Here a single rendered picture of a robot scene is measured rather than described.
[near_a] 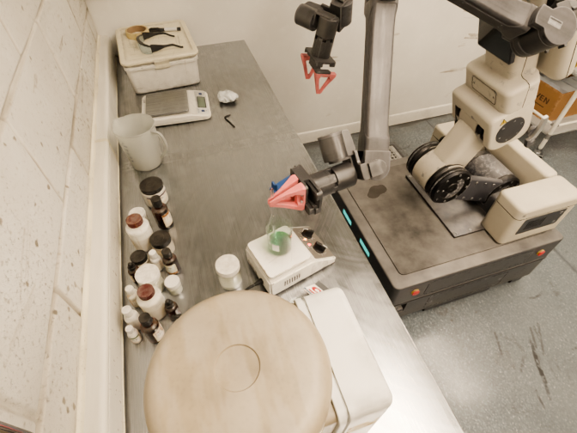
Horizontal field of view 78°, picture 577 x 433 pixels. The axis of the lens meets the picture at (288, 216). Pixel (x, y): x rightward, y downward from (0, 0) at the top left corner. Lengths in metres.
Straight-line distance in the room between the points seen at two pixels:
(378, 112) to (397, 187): 0.99
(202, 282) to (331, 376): 0.78
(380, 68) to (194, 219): 0.65
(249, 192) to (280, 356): 0.97
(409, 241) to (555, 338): 0.82
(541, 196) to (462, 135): 0.40
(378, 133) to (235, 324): 0.66
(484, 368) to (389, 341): 0.97
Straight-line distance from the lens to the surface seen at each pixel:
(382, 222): 1.61
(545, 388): 1.93
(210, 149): 1.33
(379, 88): 0.83
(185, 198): 1.16
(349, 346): 0.23
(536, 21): 0.99
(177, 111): 1.47
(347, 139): 0.80
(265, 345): 0.21
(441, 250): 1.59
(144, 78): 1.68
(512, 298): 2.07
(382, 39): 0.85
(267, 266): 0.86
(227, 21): 2.05
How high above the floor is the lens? 1.56
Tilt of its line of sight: 49 degrees down
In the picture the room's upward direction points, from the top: straight up
